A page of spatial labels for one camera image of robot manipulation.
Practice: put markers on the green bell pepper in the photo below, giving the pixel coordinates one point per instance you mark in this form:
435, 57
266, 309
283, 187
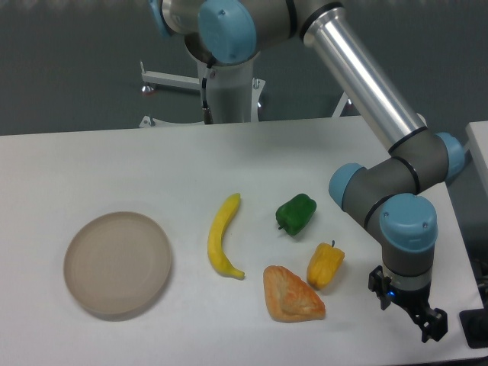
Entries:
294, 215

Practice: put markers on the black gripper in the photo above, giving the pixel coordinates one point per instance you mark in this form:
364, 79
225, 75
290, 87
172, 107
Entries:
432, 322

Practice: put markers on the yellow orange bell pepper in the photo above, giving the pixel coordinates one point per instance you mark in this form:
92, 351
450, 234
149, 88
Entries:
323, 265

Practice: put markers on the black device at right edge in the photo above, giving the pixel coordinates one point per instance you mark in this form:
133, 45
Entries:
474, 325

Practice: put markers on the triangular golden pastry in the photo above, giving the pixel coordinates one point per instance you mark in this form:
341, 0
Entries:
288, 298

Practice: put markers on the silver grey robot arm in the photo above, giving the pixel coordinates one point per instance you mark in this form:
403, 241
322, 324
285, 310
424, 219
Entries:
386, 200

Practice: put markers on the yellow banana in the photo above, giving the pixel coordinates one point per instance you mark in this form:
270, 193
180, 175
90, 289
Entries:
216, 254

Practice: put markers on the beige round plate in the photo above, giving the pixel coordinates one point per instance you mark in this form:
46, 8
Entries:
117, 265

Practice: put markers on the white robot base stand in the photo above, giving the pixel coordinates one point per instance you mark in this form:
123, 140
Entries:
227, 94

